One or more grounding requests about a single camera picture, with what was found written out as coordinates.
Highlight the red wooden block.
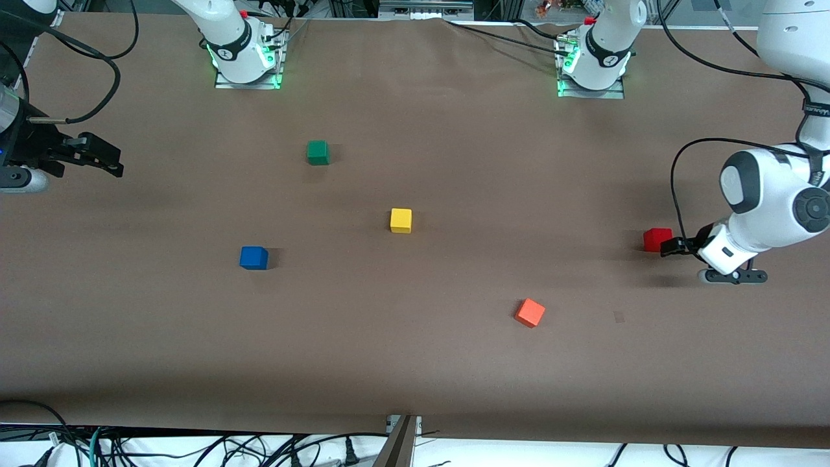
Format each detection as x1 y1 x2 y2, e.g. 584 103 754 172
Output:
643 228 674 254

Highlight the orange wooden block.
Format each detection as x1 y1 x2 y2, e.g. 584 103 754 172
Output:
515 298 546 328

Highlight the brown table cover sheet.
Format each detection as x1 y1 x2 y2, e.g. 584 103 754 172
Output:
0 12 830 448

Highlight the dark diagonal beam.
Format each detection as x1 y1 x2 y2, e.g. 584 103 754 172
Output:
373 416 417 467

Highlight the grey box device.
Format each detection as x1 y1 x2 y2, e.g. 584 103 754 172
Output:
378 0 475 20

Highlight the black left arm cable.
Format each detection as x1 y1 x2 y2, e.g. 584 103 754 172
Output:
658 0 814 242

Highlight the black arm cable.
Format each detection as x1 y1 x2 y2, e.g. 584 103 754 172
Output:
0 0 140 124
658 0 814 242

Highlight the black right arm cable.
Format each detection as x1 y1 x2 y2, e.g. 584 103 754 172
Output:
0 0 140 124

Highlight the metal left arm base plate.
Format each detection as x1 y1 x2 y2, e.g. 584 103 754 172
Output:
556 36 626 100

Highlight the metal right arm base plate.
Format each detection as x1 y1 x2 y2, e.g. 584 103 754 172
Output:
214 29 286 90

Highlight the black base cable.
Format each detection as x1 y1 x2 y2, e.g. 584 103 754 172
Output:
256 0 312 49
444 18 575 66
512 18 571 41

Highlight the black looped floor cable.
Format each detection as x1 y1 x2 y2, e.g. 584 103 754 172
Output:
0 399 88 467

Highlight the grey metal bracket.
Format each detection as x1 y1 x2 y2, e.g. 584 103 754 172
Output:
387 415 423 437

